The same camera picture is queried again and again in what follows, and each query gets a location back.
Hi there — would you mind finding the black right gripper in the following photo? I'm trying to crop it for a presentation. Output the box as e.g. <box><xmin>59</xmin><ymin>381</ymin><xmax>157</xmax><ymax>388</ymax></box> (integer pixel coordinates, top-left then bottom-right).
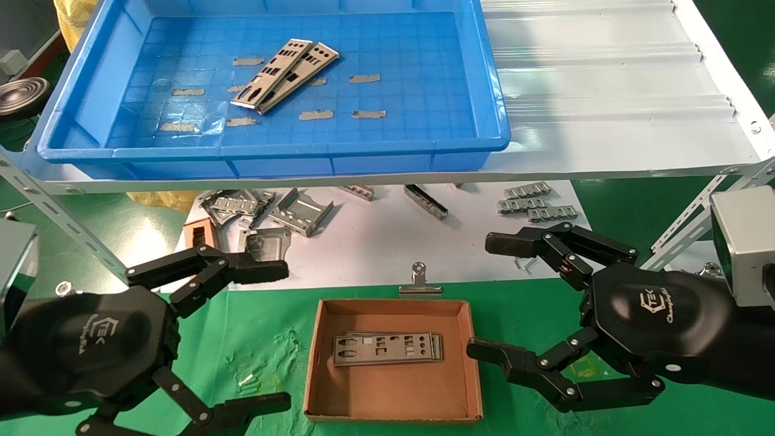
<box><xmin>466</xmin><ymin>222</ymin><xmax>775</xmax><ymax>414</ymax></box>

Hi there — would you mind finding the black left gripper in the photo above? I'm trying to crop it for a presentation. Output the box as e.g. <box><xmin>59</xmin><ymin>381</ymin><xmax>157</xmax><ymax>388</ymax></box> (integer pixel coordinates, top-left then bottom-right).
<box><xmin>0</xmin><ymin>244</ymin><xmax>293</xmax><ymax>436</ymax></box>

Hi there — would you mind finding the silver metal I/O shield plate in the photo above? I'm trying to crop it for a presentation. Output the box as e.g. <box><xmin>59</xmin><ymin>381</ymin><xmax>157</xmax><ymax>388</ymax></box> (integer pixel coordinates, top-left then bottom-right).
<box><xmin>333</xmin><ymin>333</ymin><xmax>442</xmax><ymax>366</ymax></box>
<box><xmin>257</xmin><ymin>42</ymin><xmax>340</xmax><ymax>115</ymax></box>
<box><xmin>344</xmin><ymin>331</ymin><xmax>445</xmax><ymax>363</ymax></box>
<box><xmin>230</xmin><ymin>39</ymin><xmax>314</xmax><ymax>110</ymax></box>

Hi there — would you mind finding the shallow brown cardboard box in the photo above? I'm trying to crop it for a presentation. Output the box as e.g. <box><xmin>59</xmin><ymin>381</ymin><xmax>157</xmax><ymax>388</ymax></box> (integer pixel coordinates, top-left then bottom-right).
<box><xmin>303</xmin><ymin>298</ymin><xmax>485</xmax><ymax>423</ymax></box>

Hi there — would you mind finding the blue plastic tray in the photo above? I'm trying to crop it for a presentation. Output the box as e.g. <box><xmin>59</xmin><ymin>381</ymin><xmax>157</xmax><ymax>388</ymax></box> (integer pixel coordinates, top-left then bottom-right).
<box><xmin>36</xmin><ymin>0</ymin><xmax>512</xmax><ymax>180</ymax></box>

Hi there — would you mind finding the small grey box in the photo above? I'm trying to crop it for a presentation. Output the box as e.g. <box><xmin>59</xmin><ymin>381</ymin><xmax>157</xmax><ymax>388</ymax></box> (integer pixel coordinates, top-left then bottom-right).
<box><xmin>0</xmin><ymin>50</ymin><xmax>26</xmax><ymax>77</ymax></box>

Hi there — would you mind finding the green table cloth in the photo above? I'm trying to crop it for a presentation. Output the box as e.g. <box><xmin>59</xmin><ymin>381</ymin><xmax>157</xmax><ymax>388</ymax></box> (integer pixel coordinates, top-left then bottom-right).
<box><xmin>0</xmin><ymin>280</ymin><xmax>775</xmax><ymax>436</ymax></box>

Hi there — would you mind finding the square grey metal plate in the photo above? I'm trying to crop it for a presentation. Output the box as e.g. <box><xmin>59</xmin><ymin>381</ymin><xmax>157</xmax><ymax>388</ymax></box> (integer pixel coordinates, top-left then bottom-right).
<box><xmin>238</xmin><ymin>228</ymin><xmax>292</xmax><ymax>263</ymax></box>

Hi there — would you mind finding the small perforated metal strip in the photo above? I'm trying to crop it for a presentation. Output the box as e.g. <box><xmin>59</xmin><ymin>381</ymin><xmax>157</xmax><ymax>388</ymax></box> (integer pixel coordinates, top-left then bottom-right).
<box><xmin>527</xmin><ymin>205</ymin><xmax>580</xmax><ymax>223</ymax></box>
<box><xmin>504</xmin><ymin>181</ymin><xmax>552</xmax><ymax>200</ymax></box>
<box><xmin>497</xmin><ymin>197</ymin><xmax>546</xmax><ymax>214</ymax></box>

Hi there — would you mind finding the dark metal bar part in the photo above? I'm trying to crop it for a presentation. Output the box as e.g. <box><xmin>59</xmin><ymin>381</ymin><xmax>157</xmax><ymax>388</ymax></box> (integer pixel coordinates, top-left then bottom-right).
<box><xmin>404</xmin><ymin>184</ymin><xmax>449</xmax><ymax>220</ymax></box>

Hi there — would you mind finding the white sheet board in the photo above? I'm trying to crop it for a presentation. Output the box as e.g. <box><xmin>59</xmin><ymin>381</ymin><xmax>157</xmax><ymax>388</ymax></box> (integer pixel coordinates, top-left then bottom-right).
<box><xmin>174</xmin><ymin>180</ymin><xmax>595</xmax><ymax>292</ymax></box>

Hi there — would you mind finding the white metal shelf board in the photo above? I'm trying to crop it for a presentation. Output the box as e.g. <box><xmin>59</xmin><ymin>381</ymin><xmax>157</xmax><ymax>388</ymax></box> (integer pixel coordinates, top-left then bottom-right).
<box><xmin>0</xmin><ymin>0</ymin><xmax>775</xmax><ymax>196</ymax></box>

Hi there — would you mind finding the clear plastic film sheet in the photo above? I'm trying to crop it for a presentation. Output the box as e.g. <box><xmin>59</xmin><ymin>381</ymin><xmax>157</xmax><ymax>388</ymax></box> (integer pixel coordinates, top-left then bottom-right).
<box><xmin>118</xmin><ymin>97</ymin><xmax>229</xmax><ymax>139</ymax></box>

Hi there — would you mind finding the black round disc base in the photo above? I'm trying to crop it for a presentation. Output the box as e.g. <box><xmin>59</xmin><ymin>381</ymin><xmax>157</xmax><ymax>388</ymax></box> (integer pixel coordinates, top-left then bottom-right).
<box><xmin>0</xmin><ymin>77</ymin><xmax>53</xmax><ymax>120</ymax></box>

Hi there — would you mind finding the small brown cardboard frame box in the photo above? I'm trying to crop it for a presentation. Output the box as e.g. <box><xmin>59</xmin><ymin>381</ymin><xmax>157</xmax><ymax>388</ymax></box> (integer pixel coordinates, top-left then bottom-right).
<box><xmin>183</xmin><ymin>218</ymin><xmax>220</xmax><ymax>250</ymax></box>

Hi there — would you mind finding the grey metal bracket piece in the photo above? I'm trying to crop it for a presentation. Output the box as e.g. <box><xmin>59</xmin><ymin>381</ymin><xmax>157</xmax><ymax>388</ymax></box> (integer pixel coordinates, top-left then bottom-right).
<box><xmin>200</xmin><ymin>190</ymin><xmax>255</xmax><ymax>228</ymax></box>
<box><xmin>242</xmin><ymin>190</ymin><xmax>277</xmax><ymax>230</ymax></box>

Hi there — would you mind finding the folded slotted metal bracket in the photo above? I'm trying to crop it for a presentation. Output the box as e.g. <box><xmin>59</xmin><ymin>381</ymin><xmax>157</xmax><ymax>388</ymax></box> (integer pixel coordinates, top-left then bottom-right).
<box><xmin>268</xmin><ymin>187</ymin><xmax>335</xmax><ymax>237</ymax></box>

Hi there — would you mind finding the slotted grey shelf post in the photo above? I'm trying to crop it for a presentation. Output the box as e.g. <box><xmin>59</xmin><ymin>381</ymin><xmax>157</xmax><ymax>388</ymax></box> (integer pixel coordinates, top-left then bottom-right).
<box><xmin>641</xmin><ymin>159</ymin><xmax>775</xmax><ymax>271</ymax></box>
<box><xmin>0</xmin><ymin>151</ymin><xmax>131</xmax><ymax>285</ymax></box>

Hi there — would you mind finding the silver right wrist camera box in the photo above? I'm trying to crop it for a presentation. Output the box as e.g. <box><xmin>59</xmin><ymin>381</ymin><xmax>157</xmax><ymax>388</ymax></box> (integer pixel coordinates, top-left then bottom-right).
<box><xmin>710</xmin><ymin>185</ymin><xmax>775</xmax><ymax>309</ymax></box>

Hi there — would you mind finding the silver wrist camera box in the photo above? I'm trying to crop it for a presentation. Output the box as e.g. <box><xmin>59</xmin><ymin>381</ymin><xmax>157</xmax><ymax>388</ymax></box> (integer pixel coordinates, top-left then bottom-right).
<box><xmin>710</xmin><ymin>185</ymin><xmax>775</xmax><ymax>309</ymax></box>
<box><xmin>0</xmin><ymin>219</ymin><xmax>41</xmax><ymax>340</ymax></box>

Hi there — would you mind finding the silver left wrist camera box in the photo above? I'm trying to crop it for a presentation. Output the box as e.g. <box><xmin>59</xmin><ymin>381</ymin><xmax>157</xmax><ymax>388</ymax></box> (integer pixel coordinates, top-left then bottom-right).
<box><xmin>0</xmin><ymin>219</ymin><xmax>41</xmax><ymax>340</ymax></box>

